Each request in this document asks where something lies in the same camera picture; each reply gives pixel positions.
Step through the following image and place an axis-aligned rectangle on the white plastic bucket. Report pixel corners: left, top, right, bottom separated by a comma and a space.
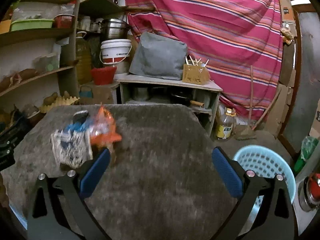
99, 39, 132, 66

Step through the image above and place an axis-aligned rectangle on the light blue plastic basket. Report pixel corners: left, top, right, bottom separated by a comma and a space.
233, 145, 296, 236

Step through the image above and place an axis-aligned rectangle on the low wooden cabinet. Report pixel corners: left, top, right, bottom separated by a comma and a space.
117, 74, 222, 134

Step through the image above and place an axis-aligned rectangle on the wooden utensil holder box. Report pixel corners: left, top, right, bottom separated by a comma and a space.
182, 55, 210, 85

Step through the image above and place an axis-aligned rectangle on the yellow label oil bottle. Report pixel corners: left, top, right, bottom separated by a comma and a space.
215, 107, 236, 140

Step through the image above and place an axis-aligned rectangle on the red striped hanging cloth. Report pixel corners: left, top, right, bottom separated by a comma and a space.
125, 0, 283, 120

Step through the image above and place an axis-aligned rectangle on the red plastic basket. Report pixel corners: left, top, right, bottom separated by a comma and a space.
91, 67, 117, 86

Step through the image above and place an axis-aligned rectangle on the green plastic tray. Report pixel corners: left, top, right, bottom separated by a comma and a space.
10, 19, 54, 31

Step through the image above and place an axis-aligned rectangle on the grey wooden door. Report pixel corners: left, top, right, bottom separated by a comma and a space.
278, 4, 319, 156

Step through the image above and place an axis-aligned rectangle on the wooden corner shelf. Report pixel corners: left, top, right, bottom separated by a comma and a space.
0, 0, 82, 111

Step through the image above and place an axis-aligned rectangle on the orange snack wrapper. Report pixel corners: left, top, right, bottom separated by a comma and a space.
89, 106, 122, 153

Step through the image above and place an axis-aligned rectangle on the yellow egg tray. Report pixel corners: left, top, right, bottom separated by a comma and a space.
40, 96, 80, 113

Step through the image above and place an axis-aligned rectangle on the steel cooking pot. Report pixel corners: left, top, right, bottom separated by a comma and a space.
100, 18, 130, 41

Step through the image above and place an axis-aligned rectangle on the grey cloth covered appliance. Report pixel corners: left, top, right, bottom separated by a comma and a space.
129, 32, 188, 80

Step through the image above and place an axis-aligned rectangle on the red lidded steel container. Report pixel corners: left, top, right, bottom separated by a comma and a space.
299, 173, 319, 212

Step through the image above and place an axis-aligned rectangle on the broom with wooden handle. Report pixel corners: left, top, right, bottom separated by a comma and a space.
235, 66, 256, 140

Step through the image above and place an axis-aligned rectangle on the black white printed packet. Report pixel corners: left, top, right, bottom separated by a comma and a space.
50, 130, 93, 169

